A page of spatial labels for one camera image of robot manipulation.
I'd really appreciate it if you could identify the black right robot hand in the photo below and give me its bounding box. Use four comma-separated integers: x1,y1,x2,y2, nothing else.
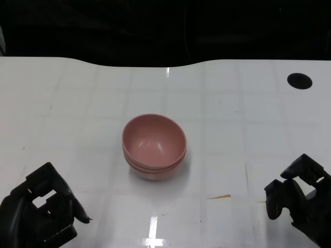
264,153,331,248

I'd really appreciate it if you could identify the black round table grommet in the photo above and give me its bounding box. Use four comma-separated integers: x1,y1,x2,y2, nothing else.
287,72,313,90

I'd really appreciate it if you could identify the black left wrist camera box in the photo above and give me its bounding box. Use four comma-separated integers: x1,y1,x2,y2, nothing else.
33,224,78,248

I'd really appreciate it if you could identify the pink plastic bowl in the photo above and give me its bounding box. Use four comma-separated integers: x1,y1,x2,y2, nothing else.
123,148,187,173
122,114,187,167
124,154,187,181

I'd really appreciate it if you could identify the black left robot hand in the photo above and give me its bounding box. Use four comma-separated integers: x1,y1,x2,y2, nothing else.
0,162,93,248

